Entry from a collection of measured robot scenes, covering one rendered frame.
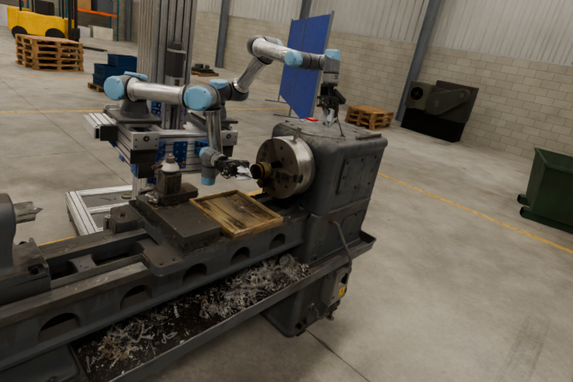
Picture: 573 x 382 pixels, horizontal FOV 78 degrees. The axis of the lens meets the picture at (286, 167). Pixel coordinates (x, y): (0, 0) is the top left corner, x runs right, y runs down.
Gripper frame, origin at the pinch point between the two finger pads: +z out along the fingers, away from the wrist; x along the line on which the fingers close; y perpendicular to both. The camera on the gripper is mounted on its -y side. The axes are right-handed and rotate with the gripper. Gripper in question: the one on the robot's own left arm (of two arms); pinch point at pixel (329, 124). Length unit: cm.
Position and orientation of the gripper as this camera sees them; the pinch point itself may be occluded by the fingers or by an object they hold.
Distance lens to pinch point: 177.0
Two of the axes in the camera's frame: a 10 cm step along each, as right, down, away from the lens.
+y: -6.8, 1.2, -7.2
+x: 7.3, 1.9, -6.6
